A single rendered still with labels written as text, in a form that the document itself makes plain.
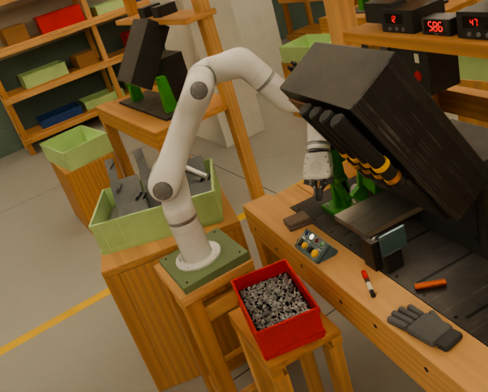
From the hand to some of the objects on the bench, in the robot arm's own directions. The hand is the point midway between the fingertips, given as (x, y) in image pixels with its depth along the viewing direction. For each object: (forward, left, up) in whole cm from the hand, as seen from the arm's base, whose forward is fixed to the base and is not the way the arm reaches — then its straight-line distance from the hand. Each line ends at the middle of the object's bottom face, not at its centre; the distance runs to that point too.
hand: (318, 194), depth 186 cm
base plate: (+23, -19, -23) cm, 38 cm away
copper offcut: (+9, -44, -20) cm, 49 cm away
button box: (-7, -2, -23) cm, 24 cm away
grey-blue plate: (+8, -29, -20) cm, 36 cm away
